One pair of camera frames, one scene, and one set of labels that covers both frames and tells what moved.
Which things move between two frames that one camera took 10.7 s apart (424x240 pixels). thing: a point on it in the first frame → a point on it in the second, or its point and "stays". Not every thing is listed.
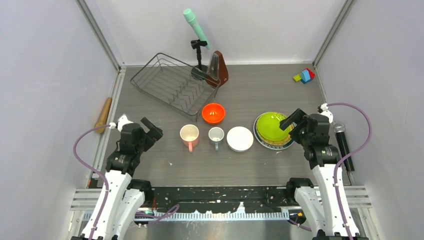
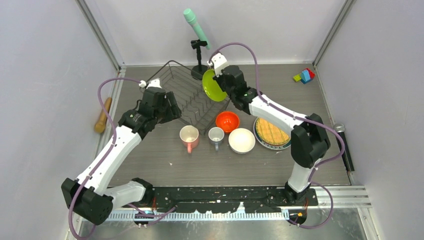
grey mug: [216, 135] stays
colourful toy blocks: [306, 76] stays
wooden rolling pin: [104, 116] stays
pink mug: [189, 134] stays
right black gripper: [298, 116] → [219, 76]
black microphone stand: [199, 71] stays
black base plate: [222, 198] stays
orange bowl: [213, 113] → [227, 120]
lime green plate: [268, 126] → [211, 87]
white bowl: [239, 139] stays
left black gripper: [156, 135] → [175, 112]
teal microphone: [191, 19] stays
